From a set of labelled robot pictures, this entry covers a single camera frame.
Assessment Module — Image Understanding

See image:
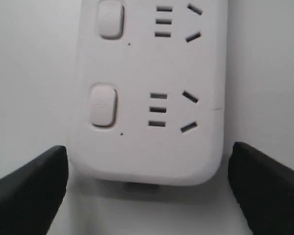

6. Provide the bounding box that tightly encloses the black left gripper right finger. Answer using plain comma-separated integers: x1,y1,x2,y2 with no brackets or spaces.
229,142,294,235

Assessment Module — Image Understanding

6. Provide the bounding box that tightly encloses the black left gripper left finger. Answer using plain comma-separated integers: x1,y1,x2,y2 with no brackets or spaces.
0,145,68,235

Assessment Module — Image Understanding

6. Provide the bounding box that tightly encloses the white five-outlet power strip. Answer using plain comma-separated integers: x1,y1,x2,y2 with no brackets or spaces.
67,0,228,186

